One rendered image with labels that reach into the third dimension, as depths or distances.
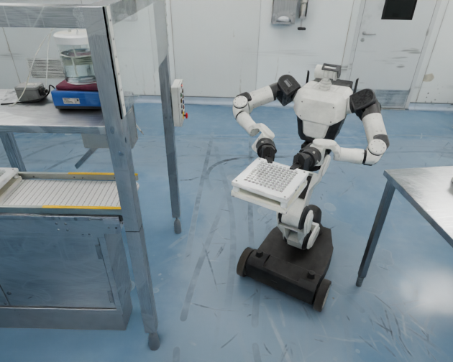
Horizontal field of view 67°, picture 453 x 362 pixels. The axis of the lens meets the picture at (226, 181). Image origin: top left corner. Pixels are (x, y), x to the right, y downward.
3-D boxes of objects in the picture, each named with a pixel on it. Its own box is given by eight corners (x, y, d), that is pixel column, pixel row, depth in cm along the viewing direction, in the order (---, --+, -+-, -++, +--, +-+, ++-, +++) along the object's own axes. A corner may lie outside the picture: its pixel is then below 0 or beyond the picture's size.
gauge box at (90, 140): (138, 138, 162) (132, 98, 151) (133, 149, 153) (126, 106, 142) (92, 137, 162) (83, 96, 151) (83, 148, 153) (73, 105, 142)
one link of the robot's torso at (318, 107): (300, 123, 217) (308, 65, 198) (354, 135, 203) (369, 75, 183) (281, 141, 196) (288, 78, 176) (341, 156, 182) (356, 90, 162)
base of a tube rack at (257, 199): (285, 215, 133) (285, 210, 132) (231, 195, 144) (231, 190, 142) (306, 184, 151) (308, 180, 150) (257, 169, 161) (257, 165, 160)
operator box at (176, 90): (185, 116, 237) (182, 79, 223) (182, 126, 222) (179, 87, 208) (176, 116, 237) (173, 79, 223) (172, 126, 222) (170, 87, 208)
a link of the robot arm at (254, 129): (270, 135, 168) (254, 118, 175) (259, 149, 172) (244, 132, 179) (277, 136, 173) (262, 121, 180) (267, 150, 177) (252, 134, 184)
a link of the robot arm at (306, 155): (310, 157, 147) (322, 148, 155) (290, 151, 152) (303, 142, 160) (305, 182, 153) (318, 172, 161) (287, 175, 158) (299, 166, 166)
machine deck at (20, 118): (133, 99, 152) (131, 90, 149) (106, 136, 120) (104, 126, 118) (-7, 97, 152) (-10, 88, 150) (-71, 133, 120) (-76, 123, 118)
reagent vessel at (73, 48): (111, 74, 139) (103, 24, 129) (98, 85, 126) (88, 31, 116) (73, 73, 139) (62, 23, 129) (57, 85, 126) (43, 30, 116)
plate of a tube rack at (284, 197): (286, 204, 131) (287, 200, 129) (231, 185, 141) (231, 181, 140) (308, 175, 148) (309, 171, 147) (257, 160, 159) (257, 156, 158)
